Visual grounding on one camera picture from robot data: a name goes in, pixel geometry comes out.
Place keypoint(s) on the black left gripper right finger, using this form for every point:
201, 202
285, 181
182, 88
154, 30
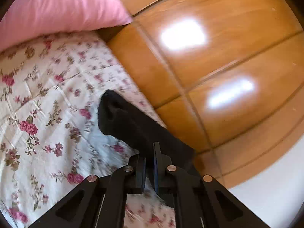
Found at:
199, 201

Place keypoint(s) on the wooden headboard panel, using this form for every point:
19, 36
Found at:
225, 76

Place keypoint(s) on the floral white bedspread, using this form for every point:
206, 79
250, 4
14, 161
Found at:
50, 140

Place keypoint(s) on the black pants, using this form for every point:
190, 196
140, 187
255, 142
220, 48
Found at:
124, 121

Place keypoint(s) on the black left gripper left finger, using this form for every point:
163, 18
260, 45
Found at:
98, 201

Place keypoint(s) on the pink pillow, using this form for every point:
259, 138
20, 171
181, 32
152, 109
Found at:
28, 19

